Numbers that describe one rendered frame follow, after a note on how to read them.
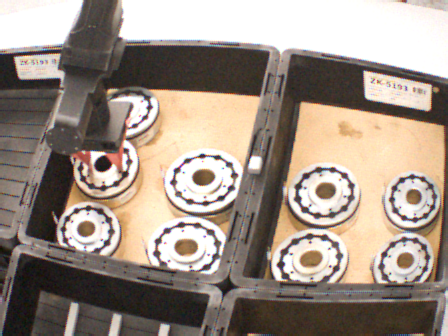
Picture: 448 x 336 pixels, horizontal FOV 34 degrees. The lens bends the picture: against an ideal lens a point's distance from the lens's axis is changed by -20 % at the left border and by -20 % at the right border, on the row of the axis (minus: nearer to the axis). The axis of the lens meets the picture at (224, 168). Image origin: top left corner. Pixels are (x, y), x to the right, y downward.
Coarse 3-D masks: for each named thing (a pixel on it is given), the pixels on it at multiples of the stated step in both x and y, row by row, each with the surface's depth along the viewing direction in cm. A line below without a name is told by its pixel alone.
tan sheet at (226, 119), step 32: (160, 96) 131; (192, 96) 130; (224, 96) 130; (256, 96) 129; (160, 128) 127; (192, 128) 126; (224, 128) 126; (160, 160) 123; (160, 192) 120; (128, 224) 117; (160, 224) 116; (224, 224) 115; (128, 256) 113
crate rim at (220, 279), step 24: (216, 48) 123; (240, 48) 122; (264, 48) 122; (264, 96) 115; (264, 120) 112; (240, 192) 106; (24, 216) 106; (240, 216) 104; (24, 240) 103; (120, 264) 100; (144, 264) 100
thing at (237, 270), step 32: (288, 64) 119; (352, 64) 119; (384, 64) 118; (256, 192) 105; (256, 224) 103; (256, 288) 97; (288, 288) 96; (320, 288) 95; (352, 288) 95; (384, 288) 94; (416, 288) 93
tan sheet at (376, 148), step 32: (320, 128) 124; (352, 128) 124; (384, 128) 123; (416, 128) 123; (320, 160) 121; (352, 160) 120; (384, 160) 119; (416, 160) 119; (288, 224) 114; (352, 256) 109
